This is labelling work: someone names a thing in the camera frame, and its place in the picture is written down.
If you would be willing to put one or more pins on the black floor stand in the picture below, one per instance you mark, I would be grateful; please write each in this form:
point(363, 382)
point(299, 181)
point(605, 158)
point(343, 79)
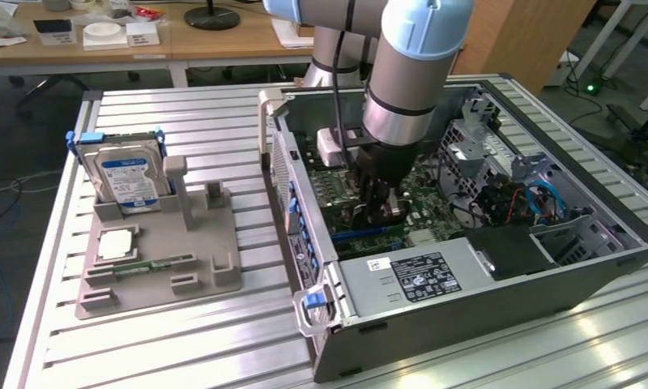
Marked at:
point(638, 129)

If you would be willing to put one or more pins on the open black PC case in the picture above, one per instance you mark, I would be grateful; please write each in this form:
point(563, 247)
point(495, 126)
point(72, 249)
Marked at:
point(464, 336)

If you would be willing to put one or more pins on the black power connector bundle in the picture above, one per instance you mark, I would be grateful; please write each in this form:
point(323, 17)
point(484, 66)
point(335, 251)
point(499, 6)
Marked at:
point(494, 202)

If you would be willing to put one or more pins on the wooden desk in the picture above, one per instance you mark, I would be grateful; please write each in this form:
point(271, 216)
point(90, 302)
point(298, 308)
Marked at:
point(32, 54)

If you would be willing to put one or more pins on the blue expansion slot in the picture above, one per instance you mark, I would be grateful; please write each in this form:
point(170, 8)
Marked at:
point(356, 234)

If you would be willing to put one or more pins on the white labelled box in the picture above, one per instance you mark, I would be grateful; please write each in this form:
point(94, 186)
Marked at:
point(142, 36)

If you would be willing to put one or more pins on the device with green light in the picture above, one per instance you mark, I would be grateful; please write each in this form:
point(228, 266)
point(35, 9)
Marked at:
point(590, 88)

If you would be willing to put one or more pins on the hard disk with blue carrier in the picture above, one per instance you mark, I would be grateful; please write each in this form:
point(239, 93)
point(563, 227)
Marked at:
point(127, 178)

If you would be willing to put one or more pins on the wooden cabinet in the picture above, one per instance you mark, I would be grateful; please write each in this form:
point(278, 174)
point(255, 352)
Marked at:
point(519, 40)

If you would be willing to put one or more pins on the green RAM stick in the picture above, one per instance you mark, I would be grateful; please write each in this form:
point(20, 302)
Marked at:
point(151, 267)

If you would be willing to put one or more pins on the white paper slip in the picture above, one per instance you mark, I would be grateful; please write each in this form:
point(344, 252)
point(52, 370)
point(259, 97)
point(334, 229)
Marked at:
point(7, 41)

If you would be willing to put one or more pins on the red packet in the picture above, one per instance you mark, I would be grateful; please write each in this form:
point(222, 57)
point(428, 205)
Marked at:
point(148, 13)

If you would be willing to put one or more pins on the grey parts rack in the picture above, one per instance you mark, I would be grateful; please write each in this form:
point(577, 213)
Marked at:
point(195, 251)

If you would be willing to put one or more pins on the grey disk bay bracket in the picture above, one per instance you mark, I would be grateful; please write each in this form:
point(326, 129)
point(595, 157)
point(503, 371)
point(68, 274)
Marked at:
point(573, 239)

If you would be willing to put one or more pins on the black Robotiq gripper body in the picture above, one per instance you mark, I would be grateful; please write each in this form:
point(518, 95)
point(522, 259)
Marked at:
point(388, 166)

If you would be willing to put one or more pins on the black chair base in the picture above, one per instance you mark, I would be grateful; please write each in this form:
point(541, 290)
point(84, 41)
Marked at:
point(48, 93)

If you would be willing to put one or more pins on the grey power supply unit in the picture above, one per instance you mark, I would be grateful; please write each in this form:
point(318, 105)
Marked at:
point(367, 291)

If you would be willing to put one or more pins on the white round holder block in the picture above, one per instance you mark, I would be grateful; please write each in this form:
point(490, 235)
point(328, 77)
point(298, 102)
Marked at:
point(104, 36)

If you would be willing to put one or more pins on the brown cardboard box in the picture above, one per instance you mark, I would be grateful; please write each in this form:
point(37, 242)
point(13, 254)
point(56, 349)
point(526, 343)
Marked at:
point(306, 29)

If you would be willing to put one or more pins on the white paper stack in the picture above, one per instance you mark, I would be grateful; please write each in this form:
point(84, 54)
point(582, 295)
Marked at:
point(291, 36)

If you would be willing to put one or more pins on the white box black top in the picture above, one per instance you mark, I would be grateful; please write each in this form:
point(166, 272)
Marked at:
point(56, 34)

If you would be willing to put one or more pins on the white table frame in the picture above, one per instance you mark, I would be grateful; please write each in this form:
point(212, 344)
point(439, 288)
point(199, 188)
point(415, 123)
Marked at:
point(615, 32)

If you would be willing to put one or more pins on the green motherboard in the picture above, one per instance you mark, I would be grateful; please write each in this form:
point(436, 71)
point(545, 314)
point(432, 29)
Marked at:
point(427, 210)

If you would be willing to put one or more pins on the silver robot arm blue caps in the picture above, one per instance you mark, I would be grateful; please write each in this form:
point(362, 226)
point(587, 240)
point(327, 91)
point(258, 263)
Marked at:
point(404, 81)

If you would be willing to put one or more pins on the silver chipset heatsink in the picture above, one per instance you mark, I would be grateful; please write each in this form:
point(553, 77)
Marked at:
point(424, 238)

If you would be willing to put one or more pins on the grey cup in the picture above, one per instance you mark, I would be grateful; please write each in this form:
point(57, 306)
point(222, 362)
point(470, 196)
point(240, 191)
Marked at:
point(56, 5)

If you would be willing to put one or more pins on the blue slot latch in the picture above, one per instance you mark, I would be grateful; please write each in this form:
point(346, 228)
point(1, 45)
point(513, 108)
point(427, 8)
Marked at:
point(296, 210)
point(291, 191)
point(311, 250)
point(303, 229)

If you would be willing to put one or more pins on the black plastic shroud box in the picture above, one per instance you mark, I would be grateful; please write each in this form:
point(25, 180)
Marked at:
point(510, 251)

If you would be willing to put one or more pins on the black round lamp base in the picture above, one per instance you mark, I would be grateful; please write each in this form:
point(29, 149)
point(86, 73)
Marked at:
point(212, 19)

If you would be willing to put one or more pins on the silver CPU chip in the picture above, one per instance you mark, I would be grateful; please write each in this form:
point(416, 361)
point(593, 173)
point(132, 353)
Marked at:
point(118, 245)

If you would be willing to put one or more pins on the perforated metal drive cage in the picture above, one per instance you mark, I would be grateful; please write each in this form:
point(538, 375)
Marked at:
point(475, 158)

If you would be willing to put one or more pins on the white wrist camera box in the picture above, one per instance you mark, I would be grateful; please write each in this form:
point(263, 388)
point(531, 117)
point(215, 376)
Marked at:
point(332, 148)

